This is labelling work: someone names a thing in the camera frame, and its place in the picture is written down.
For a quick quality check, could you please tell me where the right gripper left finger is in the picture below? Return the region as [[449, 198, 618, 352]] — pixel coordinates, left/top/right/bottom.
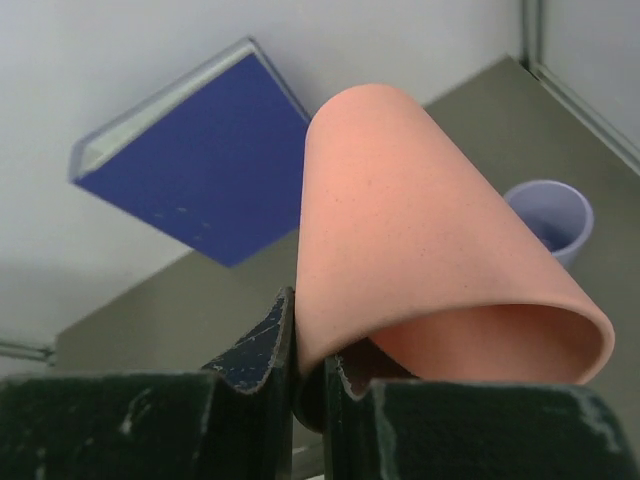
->
[[1, 288, 295, 479]]

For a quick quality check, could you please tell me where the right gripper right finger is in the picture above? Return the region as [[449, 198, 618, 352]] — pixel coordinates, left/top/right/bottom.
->
[[324, 356, 638, 479]]

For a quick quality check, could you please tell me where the pink plastic cup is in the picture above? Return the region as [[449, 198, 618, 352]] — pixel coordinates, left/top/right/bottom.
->
[[294, 82, 615, 434]]

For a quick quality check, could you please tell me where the lavender plastic cup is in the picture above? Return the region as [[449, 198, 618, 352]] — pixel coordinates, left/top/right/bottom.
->
[[503, 179, 595, 268]]

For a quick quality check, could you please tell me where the purple-blue binder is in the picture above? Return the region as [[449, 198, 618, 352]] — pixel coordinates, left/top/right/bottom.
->
[[69, 38, 310, 267]]

